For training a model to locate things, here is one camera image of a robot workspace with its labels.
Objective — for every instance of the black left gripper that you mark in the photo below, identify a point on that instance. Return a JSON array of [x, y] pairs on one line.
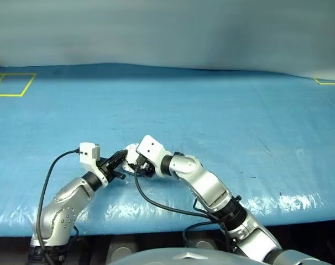
[[106, 168]]

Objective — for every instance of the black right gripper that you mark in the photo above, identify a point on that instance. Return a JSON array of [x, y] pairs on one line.
[[144, 167]]

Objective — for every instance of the copper wound stator ring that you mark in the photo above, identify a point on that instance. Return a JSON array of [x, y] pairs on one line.
[[130, 154]]

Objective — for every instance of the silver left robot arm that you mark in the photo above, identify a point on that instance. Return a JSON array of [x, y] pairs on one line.
[[65, 201]]

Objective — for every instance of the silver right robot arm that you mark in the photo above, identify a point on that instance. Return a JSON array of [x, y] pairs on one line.
[[209, 185]]

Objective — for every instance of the grey rounded block under table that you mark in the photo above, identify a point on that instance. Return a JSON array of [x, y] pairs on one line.
[[120, 249], [202, 244]]

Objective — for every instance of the grey robot torso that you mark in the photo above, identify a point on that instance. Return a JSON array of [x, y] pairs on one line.
[[178, 258]]

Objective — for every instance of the blue plastic table cover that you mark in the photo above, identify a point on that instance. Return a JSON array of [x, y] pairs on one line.
[[239, 124]]

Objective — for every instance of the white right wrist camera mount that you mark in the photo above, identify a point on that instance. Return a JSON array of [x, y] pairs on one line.
[[152, 149]]

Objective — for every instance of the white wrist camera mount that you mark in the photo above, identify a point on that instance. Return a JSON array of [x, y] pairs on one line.
[[152, 149], [87, 154]]

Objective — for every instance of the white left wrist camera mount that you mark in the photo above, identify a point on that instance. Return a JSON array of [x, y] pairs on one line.
[[87, 154]]

